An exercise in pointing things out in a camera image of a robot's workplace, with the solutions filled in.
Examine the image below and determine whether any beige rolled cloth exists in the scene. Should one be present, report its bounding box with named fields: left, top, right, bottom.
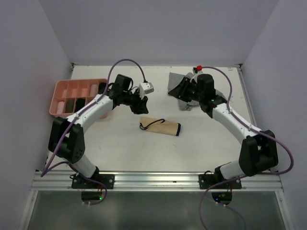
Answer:
left=89, top=84, right=98, bottom=97

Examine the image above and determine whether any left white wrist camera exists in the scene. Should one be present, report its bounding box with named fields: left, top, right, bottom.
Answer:
left=139, top=82, right=154, bottom=98

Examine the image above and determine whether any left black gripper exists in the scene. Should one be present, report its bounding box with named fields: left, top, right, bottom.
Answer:
left=122, top=88, right=148, bottom=115

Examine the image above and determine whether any black rolled cloth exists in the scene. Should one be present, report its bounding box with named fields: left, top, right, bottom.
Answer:
left=98, top=82, right=107, bottom=94
left=75, top=98, right=86, bottom=112

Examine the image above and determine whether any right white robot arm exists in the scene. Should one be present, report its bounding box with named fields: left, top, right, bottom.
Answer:
left=168, top=74, right=278, bottom=188

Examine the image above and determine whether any pink divided storage tray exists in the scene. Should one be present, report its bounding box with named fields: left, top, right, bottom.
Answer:
left=49, top=79, right=106, bottom=118

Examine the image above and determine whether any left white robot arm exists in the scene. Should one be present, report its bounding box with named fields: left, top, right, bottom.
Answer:
left=48, top=74, right=154, bottom=188

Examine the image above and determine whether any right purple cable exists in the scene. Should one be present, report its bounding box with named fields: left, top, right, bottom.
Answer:
left=199, top=65, right=295, bottom=230

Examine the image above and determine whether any aluminium mounting rail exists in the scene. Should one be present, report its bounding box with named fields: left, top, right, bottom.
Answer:
left=30, top=170, right=283, bottom=192

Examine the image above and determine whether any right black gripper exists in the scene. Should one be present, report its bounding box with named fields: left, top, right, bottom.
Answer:
left=168, top=77, right=203, bottom=103

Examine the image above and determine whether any beige navy-trimmed underwear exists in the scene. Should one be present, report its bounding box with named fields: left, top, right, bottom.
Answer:
left=139, top=116, right=181, bottom=137

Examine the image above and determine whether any black rolled cloth back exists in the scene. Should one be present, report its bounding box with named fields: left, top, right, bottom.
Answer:
left=98, top=82, right=107, bottom=94

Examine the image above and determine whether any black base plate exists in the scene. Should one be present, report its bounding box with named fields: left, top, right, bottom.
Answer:
left=198, top=171, right=242, bottom=189
left=70, top=173, right=115, bottom=189

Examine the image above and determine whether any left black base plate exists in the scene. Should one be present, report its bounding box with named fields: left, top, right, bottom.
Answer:
left=70, top=173, right=115, bottom=189

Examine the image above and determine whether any black rolled cloth front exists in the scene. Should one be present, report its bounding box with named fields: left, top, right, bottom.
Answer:
left=75, top=98, right=86, bottom=112

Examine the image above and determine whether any grey striped underwear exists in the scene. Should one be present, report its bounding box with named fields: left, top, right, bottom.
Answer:
left=168, top=73, right=226, bottom=115

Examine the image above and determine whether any olive rolled cloth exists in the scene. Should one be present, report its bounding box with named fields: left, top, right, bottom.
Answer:
left=65, top=99, right=75, bottom=114

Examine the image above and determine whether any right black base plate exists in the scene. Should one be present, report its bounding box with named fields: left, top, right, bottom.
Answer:
left=198, top=171, right=242, bottom=189

